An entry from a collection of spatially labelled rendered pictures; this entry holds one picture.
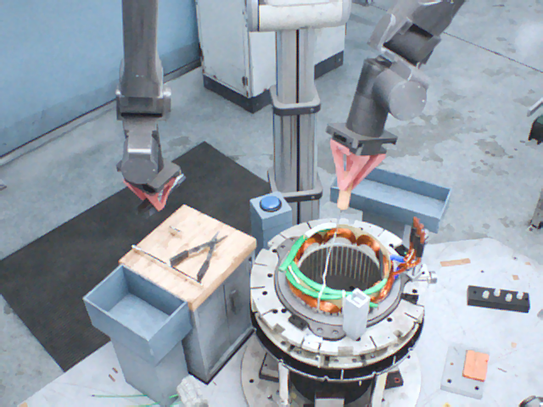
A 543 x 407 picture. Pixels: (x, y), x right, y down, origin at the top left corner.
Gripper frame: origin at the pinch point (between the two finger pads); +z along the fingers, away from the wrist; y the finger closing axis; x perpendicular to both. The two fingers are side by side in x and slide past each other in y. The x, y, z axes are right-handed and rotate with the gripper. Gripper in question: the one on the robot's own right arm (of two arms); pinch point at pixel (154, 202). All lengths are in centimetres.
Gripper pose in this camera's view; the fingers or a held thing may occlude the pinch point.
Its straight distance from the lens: 117.5
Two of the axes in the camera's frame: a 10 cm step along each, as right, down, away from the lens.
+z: 0.0, 6.9, 7.3
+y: 8.2, 4.2, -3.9
